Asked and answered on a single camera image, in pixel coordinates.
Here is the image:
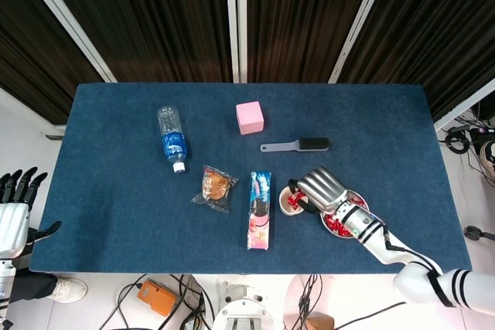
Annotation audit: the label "black plastic gadget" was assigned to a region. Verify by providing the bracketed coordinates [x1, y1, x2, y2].
[464, 224, 495, 242]

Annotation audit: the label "clear water bottle blue label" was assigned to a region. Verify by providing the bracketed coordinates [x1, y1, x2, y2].
[156, 105, 190, 174]

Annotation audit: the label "orange box device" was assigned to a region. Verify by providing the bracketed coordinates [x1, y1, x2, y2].
[137, 278, 179, 318]

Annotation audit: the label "blue sandwich cookie box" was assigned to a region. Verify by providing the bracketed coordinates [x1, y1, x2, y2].
[245, 171, 275, 251]

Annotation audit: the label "brown wooden piece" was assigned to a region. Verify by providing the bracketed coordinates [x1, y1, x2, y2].
[305, 314, 336, 330]

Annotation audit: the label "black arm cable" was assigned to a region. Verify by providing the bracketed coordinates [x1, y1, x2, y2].
[382, 224, 446, 275]

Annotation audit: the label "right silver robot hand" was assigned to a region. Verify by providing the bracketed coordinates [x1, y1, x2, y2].
[287, 165, 348, 216]

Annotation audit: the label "blue velvet table cover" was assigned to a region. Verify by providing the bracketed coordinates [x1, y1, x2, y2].
[29, 82, 473, 275]

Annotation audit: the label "white rounded object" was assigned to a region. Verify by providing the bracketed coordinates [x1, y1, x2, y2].
[479, 140, 495, 172]

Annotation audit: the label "black trouser leg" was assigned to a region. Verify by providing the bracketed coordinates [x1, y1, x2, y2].
[10, 267, 59, 303]

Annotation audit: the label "round metal plate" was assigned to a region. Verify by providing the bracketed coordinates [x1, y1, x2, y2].
[319, 189, 370, 239]

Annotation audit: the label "black floor cable bundle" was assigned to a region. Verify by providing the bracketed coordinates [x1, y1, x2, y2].
[297, 274, 325, 330]

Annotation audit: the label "grey brush black bristles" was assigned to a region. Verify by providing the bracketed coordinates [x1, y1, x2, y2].
[259, 137, 331, 153]

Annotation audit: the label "white grey robot base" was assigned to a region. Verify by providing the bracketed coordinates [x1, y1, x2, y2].
[211, 281, 276, 330]

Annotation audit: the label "pink foam cube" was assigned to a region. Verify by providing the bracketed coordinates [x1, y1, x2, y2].
[235, 100, 266, 136]

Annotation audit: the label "bread in clear wrapper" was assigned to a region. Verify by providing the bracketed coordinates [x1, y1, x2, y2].
[190, 165, 240, 214]

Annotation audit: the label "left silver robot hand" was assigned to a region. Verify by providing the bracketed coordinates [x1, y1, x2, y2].
[0, 166, 63, 260]

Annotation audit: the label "dark brown pleated curtain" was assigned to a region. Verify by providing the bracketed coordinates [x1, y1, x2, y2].
[246, 0, 383, 83]
[35, 0, 234, 83]
[0, 0, 108, 125]
[339, 0, 495, 122]

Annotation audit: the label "white paper cup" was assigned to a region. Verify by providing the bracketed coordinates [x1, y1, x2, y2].
[278, 185, 310, 216]

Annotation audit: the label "white frame post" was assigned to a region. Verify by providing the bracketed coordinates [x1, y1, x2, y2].
[433, 77, 495, 132]
[328, 0, 396, 84]
[11, 0, 118, 83]
[224, 0, 248, 83]

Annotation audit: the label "white sneaker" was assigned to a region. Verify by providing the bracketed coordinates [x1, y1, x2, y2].
[46, 277, 89, 304]

